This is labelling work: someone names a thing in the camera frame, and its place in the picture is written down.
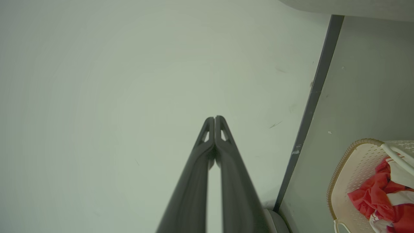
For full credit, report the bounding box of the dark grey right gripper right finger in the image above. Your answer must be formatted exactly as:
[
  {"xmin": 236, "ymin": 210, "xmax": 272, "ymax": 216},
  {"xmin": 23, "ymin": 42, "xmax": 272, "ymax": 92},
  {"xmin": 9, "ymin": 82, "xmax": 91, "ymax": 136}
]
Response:
[{"xmin": 215, "ymin": 116, "xmax": 270, "ymax": 233}]

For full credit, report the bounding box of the red and white garment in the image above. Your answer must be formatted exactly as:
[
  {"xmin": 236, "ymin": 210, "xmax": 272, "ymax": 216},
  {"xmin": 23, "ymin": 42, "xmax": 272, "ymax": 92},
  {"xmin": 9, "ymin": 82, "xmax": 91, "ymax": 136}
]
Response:
[
  {"xmin": 348, "ymin": 156, "xmax": 414, "ymax": 224},
  {"xmin": 369, "ymin": 202, "xmax": 414, "ymax": 233}
]

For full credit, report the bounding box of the black baseboard strip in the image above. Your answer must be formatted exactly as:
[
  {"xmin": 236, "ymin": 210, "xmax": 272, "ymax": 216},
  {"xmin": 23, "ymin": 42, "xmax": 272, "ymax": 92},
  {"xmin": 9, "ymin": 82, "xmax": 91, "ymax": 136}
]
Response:
[{"xmin": 273, "ymin": 15, "xmax": 345, "ymax": 213}]

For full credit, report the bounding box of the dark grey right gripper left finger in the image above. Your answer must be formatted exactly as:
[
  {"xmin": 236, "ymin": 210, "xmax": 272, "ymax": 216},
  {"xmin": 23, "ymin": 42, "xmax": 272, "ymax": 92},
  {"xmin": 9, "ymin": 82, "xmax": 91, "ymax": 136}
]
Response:
[{"xmin": 156, "ymin": 117, "xmax": 215, "ymax": 233}]

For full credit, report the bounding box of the cream perforated laundry basket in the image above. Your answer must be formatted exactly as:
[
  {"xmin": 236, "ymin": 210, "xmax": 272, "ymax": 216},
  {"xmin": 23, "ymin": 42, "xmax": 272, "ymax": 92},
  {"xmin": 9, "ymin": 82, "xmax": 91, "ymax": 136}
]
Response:
[{"xmin": 327, "ymin": 139, "xmax": 414, "ymax": 233}]

